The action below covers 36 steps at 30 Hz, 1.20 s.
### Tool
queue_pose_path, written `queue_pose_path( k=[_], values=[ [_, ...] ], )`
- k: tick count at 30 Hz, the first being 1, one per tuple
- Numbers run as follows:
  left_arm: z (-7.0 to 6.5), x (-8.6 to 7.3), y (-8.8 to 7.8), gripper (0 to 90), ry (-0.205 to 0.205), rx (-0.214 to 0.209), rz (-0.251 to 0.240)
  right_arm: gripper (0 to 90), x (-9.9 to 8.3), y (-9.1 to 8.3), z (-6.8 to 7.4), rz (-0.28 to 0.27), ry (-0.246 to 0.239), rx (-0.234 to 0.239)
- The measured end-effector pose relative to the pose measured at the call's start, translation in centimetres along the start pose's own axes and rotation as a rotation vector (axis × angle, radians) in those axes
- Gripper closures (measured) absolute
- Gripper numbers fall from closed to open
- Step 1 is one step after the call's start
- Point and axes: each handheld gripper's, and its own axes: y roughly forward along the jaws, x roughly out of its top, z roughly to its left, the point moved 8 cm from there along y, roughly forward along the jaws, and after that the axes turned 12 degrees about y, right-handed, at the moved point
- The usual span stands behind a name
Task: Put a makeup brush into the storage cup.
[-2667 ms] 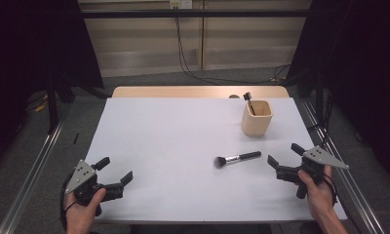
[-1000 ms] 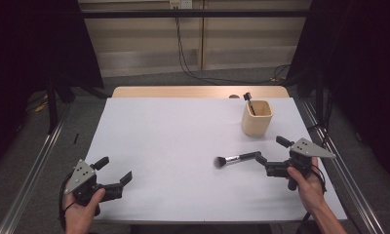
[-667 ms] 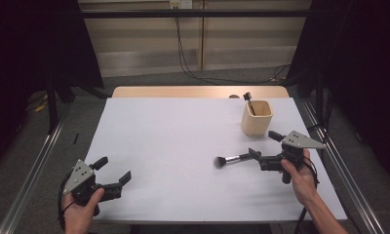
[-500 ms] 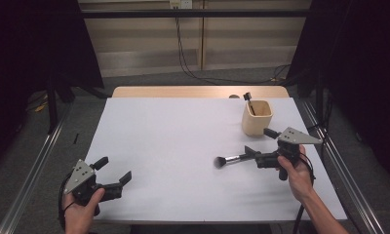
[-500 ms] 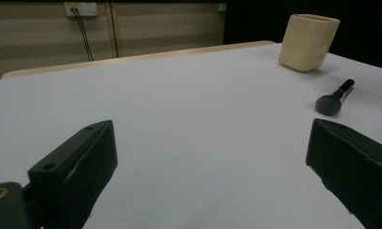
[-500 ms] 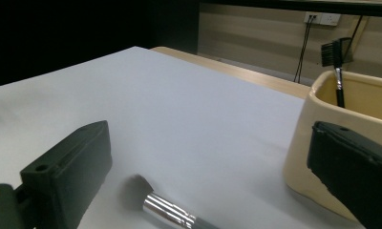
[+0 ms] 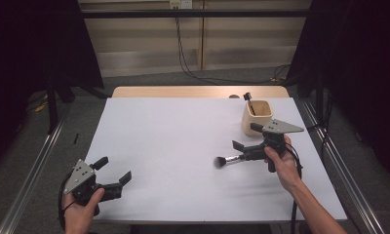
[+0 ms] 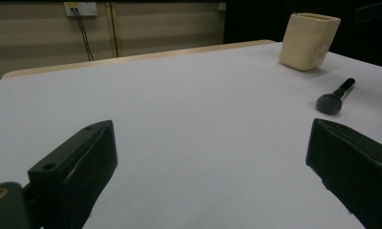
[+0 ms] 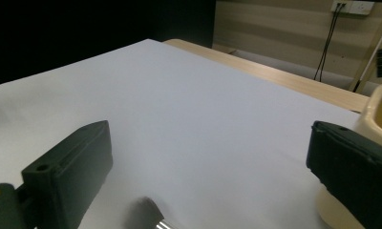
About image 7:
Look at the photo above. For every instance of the metal floor rail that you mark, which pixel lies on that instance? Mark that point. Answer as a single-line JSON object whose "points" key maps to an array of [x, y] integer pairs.
{"points": [[30, 175], [342, 169]]}

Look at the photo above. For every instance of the person's left hand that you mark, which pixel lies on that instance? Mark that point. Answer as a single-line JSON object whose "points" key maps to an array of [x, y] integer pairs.
{"points": [[81, 214]]}

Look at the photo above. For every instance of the black curtain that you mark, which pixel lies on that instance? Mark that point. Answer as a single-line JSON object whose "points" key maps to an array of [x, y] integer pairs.
{"points": [[37, 42], [355, 65]]}

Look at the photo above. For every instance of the black horizontal bar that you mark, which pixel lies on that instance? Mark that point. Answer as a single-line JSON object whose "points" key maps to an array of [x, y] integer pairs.
{"points": [[196, 13]]}

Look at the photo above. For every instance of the small black floor object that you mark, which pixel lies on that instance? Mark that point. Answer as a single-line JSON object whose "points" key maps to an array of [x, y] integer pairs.
{"points": [[76, 138]]}

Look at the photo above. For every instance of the person's right hand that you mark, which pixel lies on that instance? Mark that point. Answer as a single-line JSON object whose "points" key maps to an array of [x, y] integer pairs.
{"points": [[285, 169]]}

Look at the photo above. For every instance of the beige ceramic brush holder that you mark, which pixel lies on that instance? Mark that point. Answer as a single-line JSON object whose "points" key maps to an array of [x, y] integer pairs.
{"points": [[256, 122]]}

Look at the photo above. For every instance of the small black makeup brush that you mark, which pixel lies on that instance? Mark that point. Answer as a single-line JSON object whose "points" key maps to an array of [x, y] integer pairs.
{"points": [[249, 102]]}

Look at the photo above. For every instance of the white wall socket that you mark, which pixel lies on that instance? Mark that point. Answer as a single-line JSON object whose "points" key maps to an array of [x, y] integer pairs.
{"points": [[181, 4]]}

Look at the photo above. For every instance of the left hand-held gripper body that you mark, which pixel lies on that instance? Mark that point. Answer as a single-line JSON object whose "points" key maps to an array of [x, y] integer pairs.
{"points": [[81, 182]]}

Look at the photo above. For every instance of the white table mat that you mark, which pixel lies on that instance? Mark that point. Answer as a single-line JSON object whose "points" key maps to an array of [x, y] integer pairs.
{"points": [[183, 156]]}

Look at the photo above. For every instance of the large black makeup brush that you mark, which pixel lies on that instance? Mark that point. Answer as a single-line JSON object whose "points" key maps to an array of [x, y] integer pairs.
{"points": [[230, 159]]}

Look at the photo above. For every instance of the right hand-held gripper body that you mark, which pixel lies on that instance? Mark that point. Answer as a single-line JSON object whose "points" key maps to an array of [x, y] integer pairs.
{"points": [[276, 138]]}

